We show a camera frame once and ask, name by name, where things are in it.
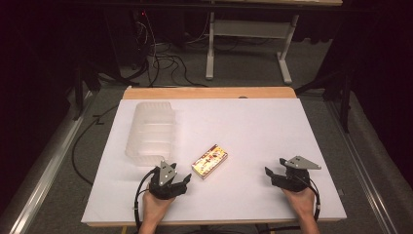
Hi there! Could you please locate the metal floor rail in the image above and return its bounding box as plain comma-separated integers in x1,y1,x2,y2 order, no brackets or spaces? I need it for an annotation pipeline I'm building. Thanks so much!
0,90,95,234
325,99,405,234

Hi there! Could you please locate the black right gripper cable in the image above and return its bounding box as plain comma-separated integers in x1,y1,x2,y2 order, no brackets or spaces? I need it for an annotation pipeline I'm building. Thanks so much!
303,176,322,222

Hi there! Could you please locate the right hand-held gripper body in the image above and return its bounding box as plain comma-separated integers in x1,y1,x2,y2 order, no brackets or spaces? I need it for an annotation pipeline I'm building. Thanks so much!
271,155,322,193

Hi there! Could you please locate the white metal desk frame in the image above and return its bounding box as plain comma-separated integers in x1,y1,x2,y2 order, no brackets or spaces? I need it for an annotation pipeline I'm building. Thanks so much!
205,12,300,86

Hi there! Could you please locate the yellow red printed box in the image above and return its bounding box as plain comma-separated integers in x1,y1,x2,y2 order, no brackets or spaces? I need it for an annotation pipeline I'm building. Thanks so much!
190,143,229,180

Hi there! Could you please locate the person's left hand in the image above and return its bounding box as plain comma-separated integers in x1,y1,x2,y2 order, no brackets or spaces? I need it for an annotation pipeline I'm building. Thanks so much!
141,190,177,224

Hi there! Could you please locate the translucent plastic storage bin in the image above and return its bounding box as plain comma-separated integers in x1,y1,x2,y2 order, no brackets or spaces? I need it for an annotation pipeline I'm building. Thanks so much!
124,100,176,168

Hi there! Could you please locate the black floor cable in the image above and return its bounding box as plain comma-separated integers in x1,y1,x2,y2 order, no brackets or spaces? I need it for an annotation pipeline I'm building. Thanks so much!
70,103,122,187

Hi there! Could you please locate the tangle of black floor cables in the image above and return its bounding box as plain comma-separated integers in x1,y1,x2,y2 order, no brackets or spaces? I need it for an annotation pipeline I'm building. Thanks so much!
129,11,210,89

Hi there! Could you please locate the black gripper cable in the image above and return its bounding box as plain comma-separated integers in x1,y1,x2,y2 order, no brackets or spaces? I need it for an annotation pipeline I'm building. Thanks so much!
303,176,322,222
132,169,158,232

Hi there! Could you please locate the black metal stand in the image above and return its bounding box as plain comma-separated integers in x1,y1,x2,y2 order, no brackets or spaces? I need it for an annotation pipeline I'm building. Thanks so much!
71,59,102,122
294,70,355,134

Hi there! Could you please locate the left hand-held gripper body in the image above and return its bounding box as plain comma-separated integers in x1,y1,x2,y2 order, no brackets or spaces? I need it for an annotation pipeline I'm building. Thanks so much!
148,160,189,200

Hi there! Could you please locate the person's right hand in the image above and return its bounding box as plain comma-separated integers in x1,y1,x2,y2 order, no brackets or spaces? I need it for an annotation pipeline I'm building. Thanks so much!
282,186,317,222

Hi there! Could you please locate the white table board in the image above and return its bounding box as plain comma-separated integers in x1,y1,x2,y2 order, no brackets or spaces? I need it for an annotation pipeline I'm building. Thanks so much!
80,97,348,226

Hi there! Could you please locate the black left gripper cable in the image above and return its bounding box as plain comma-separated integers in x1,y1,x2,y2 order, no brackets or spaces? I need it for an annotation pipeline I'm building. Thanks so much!
132,169,158,232

